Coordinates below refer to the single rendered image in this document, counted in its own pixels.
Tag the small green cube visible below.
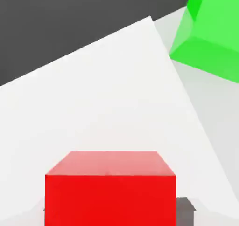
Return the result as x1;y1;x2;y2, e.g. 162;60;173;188
169;0;239;84

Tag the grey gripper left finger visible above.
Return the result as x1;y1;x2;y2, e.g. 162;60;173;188
0;197;46;226

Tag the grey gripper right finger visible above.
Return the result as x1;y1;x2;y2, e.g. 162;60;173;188
176;196;232;226

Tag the small red cube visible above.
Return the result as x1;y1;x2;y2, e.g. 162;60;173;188
44;151;177;226

